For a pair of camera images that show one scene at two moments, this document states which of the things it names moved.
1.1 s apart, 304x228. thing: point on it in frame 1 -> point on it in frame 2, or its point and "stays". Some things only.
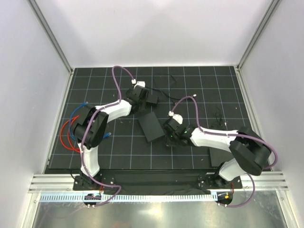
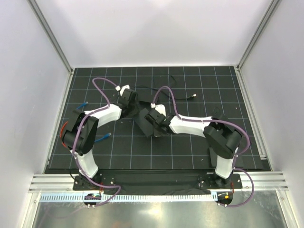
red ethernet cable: [66, 146] stays
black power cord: [194, 95] stays
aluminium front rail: [273, 183] stays
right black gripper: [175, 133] -> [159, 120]
